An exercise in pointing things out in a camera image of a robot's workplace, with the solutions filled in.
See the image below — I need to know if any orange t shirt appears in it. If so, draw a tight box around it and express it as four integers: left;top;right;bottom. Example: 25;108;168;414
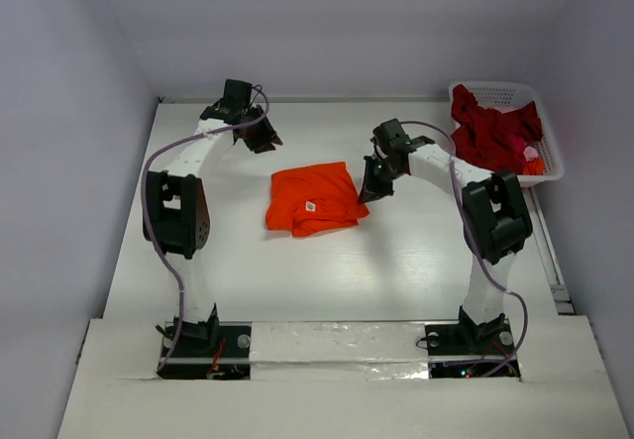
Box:
264;162;370;238

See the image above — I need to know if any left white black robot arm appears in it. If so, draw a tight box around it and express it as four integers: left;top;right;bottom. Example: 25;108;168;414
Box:
141;79;281;356

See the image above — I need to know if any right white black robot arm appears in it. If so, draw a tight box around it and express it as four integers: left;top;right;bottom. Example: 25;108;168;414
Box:
359;119;533;357

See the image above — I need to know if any dark red t shirt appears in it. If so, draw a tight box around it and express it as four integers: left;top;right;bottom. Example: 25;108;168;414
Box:
451;84;543;175

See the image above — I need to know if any white plastic basket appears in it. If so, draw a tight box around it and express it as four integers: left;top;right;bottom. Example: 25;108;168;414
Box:
449;81;564;187

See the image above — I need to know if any pink garment in basket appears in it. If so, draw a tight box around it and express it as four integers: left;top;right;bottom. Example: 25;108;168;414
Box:
508;134;539;164

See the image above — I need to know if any small orange garment in basket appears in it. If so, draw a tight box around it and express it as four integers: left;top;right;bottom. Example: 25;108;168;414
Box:
522;157;546;176

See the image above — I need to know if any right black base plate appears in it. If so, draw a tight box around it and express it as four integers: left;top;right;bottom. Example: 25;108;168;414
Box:
416;323;521;380

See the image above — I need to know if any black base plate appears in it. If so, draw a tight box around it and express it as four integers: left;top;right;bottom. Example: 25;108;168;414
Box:
416;323;521;380
158;324;252;381

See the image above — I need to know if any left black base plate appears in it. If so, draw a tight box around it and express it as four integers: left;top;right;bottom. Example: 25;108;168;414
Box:
158;324;252;381

